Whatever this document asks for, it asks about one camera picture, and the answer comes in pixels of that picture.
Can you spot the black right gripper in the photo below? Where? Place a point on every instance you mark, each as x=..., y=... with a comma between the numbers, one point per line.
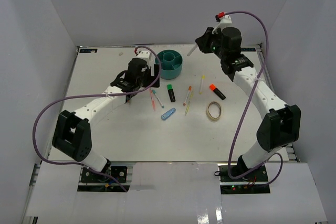
x=203, y=42

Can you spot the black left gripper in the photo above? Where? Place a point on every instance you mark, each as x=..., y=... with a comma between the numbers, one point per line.
x=150, y=78

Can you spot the white pen teal cap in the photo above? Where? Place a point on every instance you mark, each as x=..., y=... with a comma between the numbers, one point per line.
x=158, y=99

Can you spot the green cap black highlighter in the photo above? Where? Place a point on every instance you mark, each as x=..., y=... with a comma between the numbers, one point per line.
x=171, y=93

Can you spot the white marker yellow cap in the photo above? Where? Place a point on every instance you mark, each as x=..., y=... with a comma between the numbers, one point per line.
x=201, y=84

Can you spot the white marker orange cap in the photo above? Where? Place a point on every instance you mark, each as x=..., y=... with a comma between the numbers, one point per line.
x=187, y=95

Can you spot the orange cap black highlighter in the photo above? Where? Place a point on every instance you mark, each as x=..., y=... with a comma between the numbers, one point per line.
x=215, y=89

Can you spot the white pen orange cap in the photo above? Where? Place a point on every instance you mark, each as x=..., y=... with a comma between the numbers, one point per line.
x=192, y=50

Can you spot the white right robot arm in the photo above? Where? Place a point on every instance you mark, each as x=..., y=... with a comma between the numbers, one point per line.
x=280, y=124

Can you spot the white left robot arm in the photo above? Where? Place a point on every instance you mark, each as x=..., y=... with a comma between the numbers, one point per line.
x=72, y=134

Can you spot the pink pen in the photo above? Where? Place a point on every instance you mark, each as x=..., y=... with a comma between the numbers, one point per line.
x=152, y=99

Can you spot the teal round organizer container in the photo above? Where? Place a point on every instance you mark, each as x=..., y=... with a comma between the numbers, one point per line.
x=171, y=64

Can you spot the right black table label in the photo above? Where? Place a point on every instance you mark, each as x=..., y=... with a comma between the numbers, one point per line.
x=246, y=49

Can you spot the black table label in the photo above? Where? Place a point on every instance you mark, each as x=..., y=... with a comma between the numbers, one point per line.
x=87, y=51
x=246, y=49

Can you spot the blue correction tape dispenser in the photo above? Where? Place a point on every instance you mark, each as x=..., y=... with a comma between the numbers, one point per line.
x=168, y=114

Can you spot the thin yellow pen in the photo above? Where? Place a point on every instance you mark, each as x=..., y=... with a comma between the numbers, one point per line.
x=188, y=103

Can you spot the left black table label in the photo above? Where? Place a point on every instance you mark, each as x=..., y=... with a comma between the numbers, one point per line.
x=87, y=51

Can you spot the beige masking tape roll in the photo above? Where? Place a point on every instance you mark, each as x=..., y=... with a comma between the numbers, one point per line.
x=213, y=111

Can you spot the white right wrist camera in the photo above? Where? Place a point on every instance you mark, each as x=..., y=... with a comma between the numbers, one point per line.
x=223, y=21

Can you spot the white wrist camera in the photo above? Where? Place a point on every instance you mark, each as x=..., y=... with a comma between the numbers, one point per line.
x=223, y=21
x=146, y=55

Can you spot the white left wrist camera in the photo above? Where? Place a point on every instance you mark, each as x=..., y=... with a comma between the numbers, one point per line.
x=146, y=55

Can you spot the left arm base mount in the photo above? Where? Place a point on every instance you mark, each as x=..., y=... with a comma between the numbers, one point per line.
x=118, y=172

